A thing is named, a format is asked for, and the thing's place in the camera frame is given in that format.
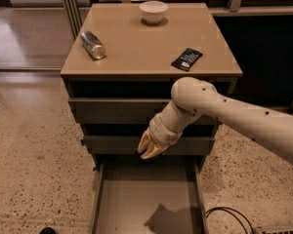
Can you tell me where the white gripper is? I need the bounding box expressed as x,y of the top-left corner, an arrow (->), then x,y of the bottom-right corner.
138,113 -> 182,160

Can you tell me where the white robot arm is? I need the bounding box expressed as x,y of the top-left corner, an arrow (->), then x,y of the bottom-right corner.
138,77 -> 293,165

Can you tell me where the open bottom grey drawer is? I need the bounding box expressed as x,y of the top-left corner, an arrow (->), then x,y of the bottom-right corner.
90,164 -> 209,234

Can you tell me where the middle grey drawer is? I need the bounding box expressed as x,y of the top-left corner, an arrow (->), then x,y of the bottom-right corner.
83,136 -> 215,156

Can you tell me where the top grey drawer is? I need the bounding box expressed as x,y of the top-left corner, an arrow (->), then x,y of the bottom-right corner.
67,97 -> 232,126

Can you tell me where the beige drawer cabinet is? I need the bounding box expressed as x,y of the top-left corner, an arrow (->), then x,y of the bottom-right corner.
61,3 -> 242,167

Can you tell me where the black snack bar on counter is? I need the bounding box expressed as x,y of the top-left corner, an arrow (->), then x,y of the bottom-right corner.
171,48 -> 203,71

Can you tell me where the black round object on floor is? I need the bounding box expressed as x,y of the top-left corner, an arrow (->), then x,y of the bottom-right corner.
39,227 -> 57,234

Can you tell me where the white ceramic bowl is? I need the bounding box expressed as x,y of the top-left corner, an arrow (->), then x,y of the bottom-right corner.
139,1 -> 168,24

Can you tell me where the grey floor vent grille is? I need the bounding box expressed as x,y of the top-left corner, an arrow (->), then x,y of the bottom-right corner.
254,225 -> 293,234

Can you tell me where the black floor cable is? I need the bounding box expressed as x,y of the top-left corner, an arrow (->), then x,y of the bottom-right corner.
205,206 -> 255,234

